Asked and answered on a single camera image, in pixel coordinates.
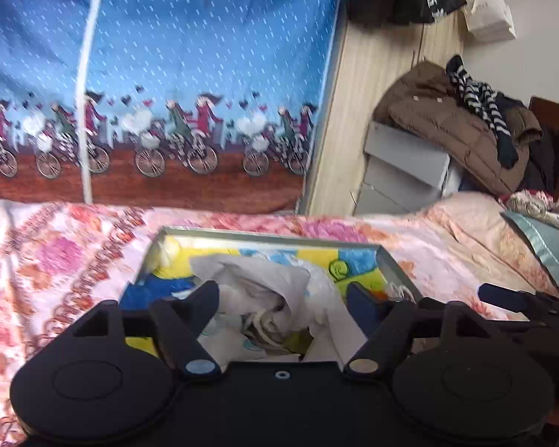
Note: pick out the dark jacket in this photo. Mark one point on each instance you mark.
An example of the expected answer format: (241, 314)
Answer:
(547, 153)

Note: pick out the white tissue sheet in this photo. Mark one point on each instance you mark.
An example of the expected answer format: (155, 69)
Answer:
(328, 316)

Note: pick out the wooden wardrobe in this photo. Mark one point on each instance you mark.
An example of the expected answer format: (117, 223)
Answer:
(363, 79)

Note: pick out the striped scarf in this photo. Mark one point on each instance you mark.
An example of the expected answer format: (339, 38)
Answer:
(487, 102)

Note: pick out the white cloth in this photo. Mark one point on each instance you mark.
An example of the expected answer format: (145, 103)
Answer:
(256, 284)

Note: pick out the orange soft toy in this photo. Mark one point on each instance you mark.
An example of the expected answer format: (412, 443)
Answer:
(379, 294)

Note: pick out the blue printed curtain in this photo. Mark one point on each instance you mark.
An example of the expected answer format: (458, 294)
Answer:
(191, 46)

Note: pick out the grey cardboard box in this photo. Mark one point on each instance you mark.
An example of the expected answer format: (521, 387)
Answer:
(405, 153)
(391, 198)

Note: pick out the white curtain pole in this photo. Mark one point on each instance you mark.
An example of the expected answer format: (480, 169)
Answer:
(86, 102)

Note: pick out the white paper bag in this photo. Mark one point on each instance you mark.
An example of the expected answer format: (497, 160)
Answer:
(489, 14)

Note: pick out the white patterned diaper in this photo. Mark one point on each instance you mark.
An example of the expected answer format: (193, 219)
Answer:
(226, 330)

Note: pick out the floral quilt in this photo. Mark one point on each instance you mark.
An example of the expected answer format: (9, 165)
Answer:
(540, 205)

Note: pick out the brown padded jacket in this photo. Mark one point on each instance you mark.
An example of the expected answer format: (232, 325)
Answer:
(428, 111)

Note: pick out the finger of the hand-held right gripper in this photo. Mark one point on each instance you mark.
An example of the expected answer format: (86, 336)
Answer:
(501, 295)

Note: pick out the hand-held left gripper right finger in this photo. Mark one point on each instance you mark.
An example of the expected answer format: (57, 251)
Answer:
(357, 300)

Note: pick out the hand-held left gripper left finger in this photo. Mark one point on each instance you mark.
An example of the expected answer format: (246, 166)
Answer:
(210, 300)

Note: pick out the light blue pillow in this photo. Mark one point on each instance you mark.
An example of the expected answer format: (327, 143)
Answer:
(549, 242)

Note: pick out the pink floral bedsheet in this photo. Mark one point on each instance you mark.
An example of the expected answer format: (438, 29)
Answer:
(51, 260)

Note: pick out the colourful lined storage box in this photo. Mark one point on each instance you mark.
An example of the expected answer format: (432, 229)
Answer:
(354, 260)

